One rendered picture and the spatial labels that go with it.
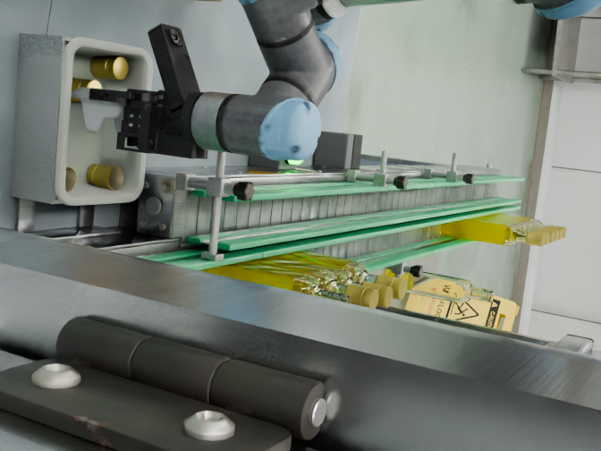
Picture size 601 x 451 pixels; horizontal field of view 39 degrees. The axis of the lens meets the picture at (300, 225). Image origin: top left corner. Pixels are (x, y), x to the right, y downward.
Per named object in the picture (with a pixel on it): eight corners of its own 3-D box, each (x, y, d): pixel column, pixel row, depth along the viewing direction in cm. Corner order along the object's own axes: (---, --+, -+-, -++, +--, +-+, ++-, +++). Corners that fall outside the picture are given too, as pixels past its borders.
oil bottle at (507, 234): (439, 234, 236) (539, 251, 223) (442, 215, 236) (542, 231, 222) (445, 234, 241) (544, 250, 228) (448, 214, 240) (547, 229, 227)
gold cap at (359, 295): (342, 308, 127) (368, 313, 125) (344, 285, 127) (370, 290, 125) (351, 303, 131) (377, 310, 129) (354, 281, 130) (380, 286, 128)
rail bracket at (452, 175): (420, 177, 217) (469, 184, 211) (423, 149, 216) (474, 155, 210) (426, 177, 221) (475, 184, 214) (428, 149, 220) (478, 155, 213)
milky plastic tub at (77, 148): (11, 198, 115) (58, 207, 111) (21, 31, 112) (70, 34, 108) (99, 193, 130) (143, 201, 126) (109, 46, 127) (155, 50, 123)
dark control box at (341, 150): (311, 165, 190) (344, 169, 187) (315, 130, 189) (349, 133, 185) (327, 165, 198) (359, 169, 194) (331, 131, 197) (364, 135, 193)
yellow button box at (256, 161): (246, 165, 166) (278, 170, 163) (249, 128, 165) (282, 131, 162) (265, 165, 173) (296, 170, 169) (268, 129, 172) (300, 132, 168)
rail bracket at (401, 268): (361, 285, 194) (415, 296, 188) (364, 257, 193) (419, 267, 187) (368, 284, 198) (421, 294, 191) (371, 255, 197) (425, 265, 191)
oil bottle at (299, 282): (188, 291, 133) (306, 319, 123) (190, 256, 132) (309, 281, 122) (208, 286, 138) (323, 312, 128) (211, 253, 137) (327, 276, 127)
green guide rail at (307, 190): (190, 195, 129) (233, 202, 125) (190, 189, 128) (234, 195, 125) (501, 177, 282) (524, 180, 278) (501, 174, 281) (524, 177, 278)
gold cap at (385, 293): (358, 304, 133) (383, 310, 131) (360, 283, 132) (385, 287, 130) (367, 301, 136) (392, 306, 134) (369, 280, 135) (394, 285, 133)
